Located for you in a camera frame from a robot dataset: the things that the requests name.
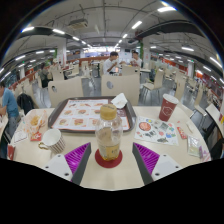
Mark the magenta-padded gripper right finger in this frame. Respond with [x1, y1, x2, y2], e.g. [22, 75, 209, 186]
[131, 142, 183, 186]

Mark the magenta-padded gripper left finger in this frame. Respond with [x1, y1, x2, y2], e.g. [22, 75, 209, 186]
[42, 142, 92, 186]

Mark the clear bottle with tan cap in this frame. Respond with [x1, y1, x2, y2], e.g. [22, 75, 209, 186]
[94, 103, 124, 162]

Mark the colourful sticker sheet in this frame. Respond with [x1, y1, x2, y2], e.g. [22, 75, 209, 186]
[133, 115, 180, 147]

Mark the flat round red coaster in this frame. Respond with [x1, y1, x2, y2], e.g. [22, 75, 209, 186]
[94, 148, 124, 169]

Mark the printed paper tray liner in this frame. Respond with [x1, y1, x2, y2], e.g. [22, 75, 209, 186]
[51, 98, 131, 132]

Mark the small red wrapper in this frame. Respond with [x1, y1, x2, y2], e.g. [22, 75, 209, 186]
[176, 126, 189, 140]

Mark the small red sauce packet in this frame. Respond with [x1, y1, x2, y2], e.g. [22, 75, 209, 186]
[29, 131, 43, 142]

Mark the clear plastic packet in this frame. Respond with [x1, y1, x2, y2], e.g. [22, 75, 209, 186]
[187, 134, 203, 158]

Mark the dark brown serving tray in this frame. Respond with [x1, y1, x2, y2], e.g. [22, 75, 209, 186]
[47, 96, 138, 134]

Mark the red paper cup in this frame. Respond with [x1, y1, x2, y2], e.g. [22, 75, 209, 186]
[158, 93, 180, 122]

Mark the white printed card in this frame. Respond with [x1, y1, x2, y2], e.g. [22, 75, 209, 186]
[13, 129, 29, 144]

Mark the crumpled white napkin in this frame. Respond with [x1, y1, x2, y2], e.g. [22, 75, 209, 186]
[110, 92, 129, 110]

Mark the group of beige chairs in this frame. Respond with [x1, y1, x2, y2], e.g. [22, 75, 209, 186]
[13, 58, 221, 118]

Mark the black backpack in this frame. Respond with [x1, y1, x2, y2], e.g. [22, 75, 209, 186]
[16, 92, 35, 116]

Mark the ceiling air conditioner unit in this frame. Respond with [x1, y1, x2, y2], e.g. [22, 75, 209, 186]
[68, 18, 89, 30]

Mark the group of ceiling lights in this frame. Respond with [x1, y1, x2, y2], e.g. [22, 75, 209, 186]
[0, 4, 224, 84]

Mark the white striped mug, gold handle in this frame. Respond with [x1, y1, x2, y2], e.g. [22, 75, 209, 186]
[37, 128, 67, 155]

